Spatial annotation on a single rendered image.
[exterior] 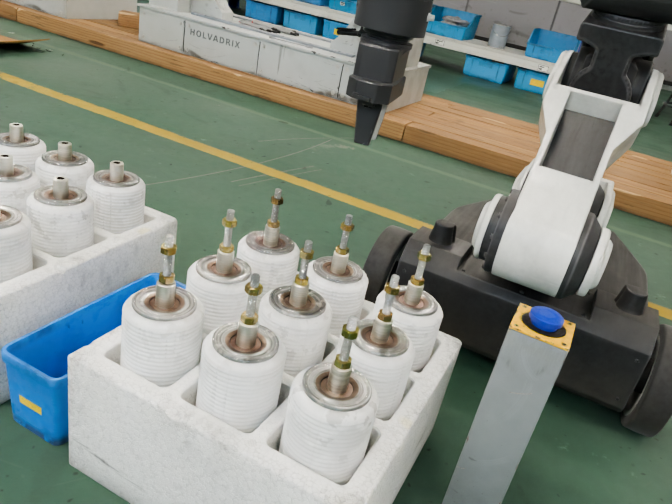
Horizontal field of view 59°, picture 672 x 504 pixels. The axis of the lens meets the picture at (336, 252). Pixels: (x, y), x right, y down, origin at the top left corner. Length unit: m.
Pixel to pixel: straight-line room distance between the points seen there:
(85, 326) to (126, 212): 0.21
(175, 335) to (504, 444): 0.43
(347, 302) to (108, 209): 0.45
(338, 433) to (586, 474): 0.56
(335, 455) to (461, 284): 0.54
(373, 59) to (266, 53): 2.29
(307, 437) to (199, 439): 0.12
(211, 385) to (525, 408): 0.38
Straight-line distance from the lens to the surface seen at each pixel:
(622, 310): 1.14
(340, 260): 0.85
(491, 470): 0.84
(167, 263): 0.71
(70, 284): 0.98
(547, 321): 0.73
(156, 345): 0.72
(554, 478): 1.05
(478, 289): 1.10
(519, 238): 0.93
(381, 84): 0.73
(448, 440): 1.02
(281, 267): 0.88
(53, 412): 0.88
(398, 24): 0.73
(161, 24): 3.39
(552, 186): 0.98
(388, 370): 0.71
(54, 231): 0.99
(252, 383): 0.66
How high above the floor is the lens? 0.65
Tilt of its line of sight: 26 degrees down
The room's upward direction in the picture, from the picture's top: 12 degrees clockwise
